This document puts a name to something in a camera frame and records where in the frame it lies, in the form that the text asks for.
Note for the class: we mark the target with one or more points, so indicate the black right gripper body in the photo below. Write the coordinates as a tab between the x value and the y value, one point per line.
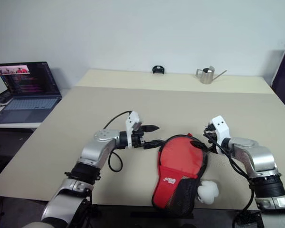
211	136

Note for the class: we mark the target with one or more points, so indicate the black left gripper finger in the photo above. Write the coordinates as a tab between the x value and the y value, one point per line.
150	128
153	144

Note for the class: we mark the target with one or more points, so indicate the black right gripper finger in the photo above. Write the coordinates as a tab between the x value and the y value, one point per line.
199	145

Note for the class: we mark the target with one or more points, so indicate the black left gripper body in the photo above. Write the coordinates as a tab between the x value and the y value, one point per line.
138	139

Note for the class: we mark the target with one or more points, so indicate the red black paddle case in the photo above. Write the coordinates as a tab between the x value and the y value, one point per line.
180	156

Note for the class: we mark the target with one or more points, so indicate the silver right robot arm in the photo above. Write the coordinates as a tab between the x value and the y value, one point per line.
259	154

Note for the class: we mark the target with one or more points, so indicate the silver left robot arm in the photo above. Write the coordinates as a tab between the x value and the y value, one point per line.
97	149

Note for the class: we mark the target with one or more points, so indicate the small black clamp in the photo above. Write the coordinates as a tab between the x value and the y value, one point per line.
158	69

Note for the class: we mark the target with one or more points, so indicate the steel watering can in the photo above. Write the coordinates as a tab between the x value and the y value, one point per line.
207	76

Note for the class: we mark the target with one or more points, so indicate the dark blue open laptop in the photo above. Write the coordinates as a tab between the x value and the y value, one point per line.
28	104

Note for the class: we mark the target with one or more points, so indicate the black handheld controller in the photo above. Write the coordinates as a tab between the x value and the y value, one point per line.
0	98

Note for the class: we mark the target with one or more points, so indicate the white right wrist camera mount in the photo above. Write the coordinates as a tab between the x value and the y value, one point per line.
220	127

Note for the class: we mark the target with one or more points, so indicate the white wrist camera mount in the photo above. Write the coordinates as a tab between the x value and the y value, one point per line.
132	120
220	127

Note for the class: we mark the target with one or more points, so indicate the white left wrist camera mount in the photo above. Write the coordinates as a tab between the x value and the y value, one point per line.
132	120

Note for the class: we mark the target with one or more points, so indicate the black table frame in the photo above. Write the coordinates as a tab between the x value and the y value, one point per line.
142	215

